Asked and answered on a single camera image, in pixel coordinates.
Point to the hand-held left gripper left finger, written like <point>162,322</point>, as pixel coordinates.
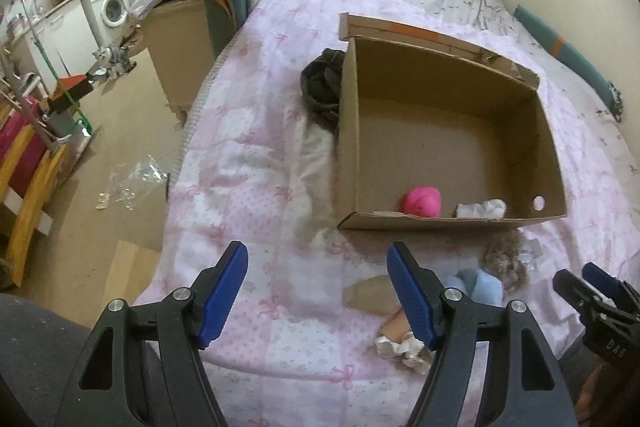
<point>225,292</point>

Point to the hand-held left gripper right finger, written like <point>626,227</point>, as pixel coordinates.
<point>410,292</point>

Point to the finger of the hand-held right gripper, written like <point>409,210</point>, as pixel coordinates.
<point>600,276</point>
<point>570,289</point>

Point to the light blue plush toy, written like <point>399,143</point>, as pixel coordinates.
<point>480,287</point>

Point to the brown cardboard box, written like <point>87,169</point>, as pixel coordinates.
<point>425,132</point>

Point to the person's right hand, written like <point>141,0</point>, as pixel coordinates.
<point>595,382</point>

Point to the pink ball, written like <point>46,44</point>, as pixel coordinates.
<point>422,202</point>

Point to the white crumpled cloth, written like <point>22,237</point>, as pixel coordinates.
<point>480,208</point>

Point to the clear plastic bag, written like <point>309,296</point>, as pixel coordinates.
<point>135,177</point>

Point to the black white checked cloth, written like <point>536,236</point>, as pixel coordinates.
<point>615,99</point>

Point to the dark grey cloth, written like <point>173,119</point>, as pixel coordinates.
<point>35,347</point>

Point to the teal bolster pillow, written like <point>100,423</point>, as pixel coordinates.
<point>575,57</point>

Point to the black clothing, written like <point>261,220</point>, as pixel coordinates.
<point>320,82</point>

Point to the grey bucket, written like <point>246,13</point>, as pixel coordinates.
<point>60,127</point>

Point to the beige wooden cabinet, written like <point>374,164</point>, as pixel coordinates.
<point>175,52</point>

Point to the crimson cloth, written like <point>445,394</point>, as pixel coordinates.
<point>20,142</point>

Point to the grey tabby cat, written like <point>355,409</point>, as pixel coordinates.
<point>112,57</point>

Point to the teal orange cushion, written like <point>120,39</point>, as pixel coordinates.
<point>220,7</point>

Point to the white washing machine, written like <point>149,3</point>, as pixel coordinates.
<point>114,9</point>

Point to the white kitchen counter cabinet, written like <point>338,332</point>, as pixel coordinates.
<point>65,32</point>

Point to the yellow wooden frame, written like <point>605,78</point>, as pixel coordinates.
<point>30,207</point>

